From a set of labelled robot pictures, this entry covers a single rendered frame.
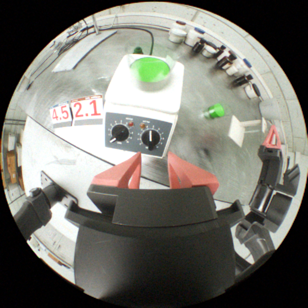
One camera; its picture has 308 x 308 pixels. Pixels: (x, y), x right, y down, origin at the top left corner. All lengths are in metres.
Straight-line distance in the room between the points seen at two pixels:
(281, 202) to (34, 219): 0.47
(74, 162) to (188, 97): 0.34
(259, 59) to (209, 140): 0.58
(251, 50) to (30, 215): 0.92
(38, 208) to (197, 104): 0.48
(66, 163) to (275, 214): 0.49
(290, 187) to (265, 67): 0.58
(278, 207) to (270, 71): 0.63
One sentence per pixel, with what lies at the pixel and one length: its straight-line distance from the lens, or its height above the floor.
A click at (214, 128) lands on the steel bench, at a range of 0.31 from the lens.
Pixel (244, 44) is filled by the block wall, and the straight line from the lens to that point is 0.64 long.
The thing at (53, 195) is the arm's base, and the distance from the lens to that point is 0.36.
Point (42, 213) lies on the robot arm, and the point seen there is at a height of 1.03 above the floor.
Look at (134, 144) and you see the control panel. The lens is 0.20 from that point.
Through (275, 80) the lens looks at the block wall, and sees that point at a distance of 0.76.
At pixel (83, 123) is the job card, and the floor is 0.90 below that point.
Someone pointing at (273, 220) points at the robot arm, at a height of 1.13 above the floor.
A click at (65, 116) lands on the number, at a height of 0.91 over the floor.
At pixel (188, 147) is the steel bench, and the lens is 0.26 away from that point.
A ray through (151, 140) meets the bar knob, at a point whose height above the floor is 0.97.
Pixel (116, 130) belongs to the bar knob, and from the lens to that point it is 0.19.
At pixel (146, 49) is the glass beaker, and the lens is 0.17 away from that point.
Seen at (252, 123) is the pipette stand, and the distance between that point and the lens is 0.36.
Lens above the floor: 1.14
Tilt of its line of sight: 80 degrees down
